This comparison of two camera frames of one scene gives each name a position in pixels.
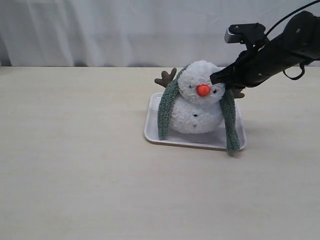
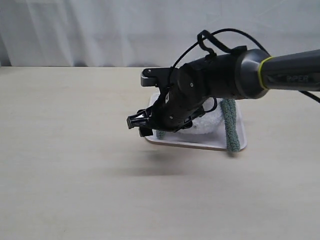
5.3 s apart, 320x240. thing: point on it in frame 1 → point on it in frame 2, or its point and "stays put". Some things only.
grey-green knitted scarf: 228,105 stays put
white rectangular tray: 214,139 stays put
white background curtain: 130,33 stays put
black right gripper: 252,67 → 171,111
